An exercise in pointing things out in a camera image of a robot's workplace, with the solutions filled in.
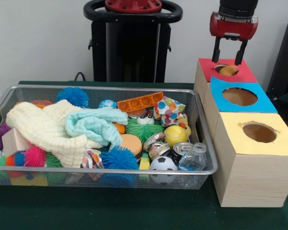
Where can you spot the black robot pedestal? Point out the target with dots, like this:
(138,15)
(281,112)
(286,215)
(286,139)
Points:
(129,48)

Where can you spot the black and white soccer ball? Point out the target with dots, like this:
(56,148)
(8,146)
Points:
(163,164)

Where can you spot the blue spiky rubber ball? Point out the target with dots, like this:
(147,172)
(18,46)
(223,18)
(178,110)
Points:
(118,158)
(73,95)

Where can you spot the black flat panel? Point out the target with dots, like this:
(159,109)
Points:
(285,60)

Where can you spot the cream knitted cloth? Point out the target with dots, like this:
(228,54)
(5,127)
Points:
(43,124)

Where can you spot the white polka dot cloth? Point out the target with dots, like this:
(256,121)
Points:
(169,111)

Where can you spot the wooden box with three holes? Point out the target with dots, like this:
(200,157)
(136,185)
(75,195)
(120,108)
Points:
(254,179)

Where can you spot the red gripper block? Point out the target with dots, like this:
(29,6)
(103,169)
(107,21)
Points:
(232,30)

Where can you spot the green spiky ball with eyes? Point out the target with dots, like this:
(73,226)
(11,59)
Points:
(144,130)

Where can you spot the brown plush bear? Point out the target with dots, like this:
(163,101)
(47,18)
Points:
(228,70)

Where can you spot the yellow tennis ball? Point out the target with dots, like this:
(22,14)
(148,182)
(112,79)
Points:
(175,136)

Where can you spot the orange toy building brick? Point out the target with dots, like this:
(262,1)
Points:
(140,101)

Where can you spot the clear plastic bottle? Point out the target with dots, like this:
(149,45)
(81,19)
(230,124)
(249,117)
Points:
(194,158)

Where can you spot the light teal cloth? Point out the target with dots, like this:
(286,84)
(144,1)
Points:
(93,124)

